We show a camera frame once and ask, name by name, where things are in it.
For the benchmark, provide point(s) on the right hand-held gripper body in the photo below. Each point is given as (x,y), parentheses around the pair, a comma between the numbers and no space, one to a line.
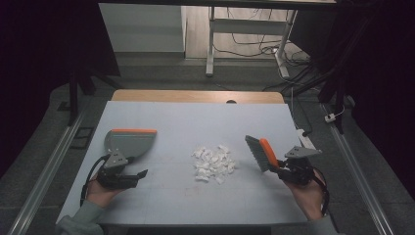
(300,152)

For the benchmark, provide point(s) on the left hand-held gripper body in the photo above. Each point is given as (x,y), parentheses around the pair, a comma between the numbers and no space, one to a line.
(115,160)

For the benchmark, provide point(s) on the orange brush with grey bristles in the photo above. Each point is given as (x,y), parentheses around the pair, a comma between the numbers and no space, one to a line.
(261,153)

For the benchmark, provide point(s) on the white paper scraps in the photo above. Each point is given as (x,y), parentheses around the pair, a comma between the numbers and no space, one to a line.
(213,164)

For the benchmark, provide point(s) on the person's right hand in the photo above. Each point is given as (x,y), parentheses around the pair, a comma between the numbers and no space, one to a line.
(310,199)

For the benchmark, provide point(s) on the person's left hand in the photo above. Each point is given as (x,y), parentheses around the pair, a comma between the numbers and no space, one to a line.
(98,194)

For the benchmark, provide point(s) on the white power strip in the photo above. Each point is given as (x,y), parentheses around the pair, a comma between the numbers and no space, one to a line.
(305,140)

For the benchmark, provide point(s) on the grey dustpan with orange edge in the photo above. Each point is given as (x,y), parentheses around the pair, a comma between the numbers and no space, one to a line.
(130,143)

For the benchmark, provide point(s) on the small white plug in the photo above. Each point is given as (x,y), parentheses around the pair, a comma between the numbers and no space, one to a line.
(330,117)

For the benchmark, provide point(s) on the black metal stand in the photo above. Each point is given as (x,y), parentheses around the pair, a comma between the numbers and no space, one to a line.
(336,91)
(73,94)

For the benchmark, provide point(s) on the pale grey table mat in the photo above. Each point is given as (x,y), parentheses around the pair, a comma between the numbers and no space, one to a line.
(195,117)

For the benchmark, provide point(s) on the wooden table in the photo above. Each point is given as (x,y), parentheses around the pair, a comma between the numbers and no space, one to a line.
(182,95)

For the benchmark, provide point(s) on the white cabinet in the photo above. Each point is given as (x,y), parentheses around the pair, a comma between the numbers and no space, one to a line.
(143,29)

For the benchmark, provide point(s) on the black rectangular floor frame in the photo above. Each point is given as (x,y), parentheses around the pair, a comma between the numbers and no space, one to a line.
(72,140)

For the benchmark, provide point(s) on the metal floor rail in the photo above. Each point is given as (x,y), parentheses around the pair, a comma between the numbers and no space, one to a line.
(49,169)
(359,169)

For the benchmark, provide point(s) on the white desk frame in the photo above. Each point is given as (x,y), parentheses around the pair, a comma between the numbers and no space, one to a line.
(248,26)

